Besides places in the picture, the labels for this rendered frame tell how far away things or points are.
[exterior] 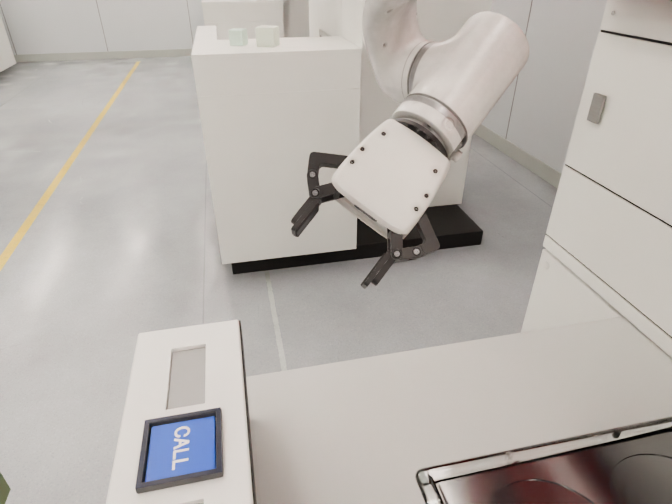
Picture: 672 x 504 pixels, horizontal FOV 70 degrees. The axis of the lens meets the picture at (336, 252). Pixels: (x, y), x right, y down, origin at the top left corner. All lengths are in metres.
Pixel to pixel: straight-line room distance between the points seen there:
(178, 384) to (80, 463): 1.28
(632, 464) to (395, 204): 0.31
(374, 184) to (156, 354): 0.26
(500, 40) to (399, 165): 0.17
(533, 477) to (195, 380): 0.29
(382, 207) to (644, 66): 0.41
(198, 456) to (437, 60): 0.45
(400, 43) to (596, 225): 0.41
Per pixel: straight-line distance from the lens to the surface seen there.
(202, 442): 0.38
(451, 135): 0.52
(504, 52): 0.58
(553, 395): 0.64
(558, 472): 0.47
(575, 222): 0.85
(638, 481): 0.49
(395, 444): 0.55
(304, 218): 0.49
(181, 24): 8.00
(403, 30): 0.60
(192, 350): 0.46
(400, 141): 0.52
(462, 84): 0.54
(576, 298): 0.88
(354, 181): 0.50
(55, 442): 1.79
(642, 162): 0.75
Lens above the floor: 1.26
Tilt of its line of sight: 32 degrees down
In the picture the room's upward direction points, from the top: straight up
